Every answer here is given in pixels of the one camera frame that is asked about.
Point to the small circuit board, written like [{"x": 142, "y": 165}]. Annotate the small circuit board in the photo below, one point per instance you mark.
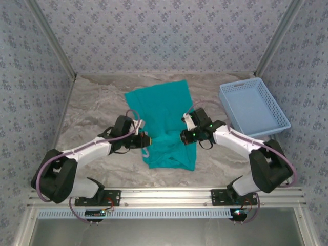
[
  {"x": 239, "y": 214},
  {"x": 94, "y": 213}
]

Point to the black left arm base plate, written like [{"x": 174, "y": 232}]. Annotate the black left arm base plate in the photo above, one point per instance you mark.
[{"x": 115, "y": 197}]

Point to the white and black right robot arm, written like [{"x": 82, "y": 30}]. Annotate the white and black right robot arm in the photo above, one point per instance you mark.
[{"x": 235, "y": 139}]

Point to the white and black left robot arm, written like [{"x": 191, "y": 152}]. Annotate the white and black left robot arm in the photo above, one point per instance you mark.
[{"x": 87, "y": 151}]

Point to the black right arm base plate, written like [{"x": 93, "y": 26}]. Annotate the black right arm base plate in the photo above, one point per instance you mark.
[{"x": 217, "y": 197}]

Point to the aluminium mounting rail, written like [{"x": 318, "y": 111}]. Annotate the aluminium mounting rail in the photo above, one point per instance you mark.
[{"x": 166, "y": 196}]

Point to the blue perforated plastic basket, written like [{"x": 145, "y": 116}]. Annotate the blue perforated plastic basket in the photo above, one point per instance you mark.
[{"x": 251, "y": 110}]

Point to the teal t-shirt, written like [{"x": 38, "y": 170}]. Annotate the teal t-shirt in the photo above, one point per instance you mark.
[{"x": 164, "y": 110}]

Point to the aluminium frame post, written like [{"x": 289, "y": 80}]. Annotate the aluminium frame post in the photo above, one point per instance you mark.
[
  {"x": 305, "y": 228},
  {"x": 51, "y": 38},
  {"x": 23, "y": 228},
  {"x": 279, "y": 38}
]

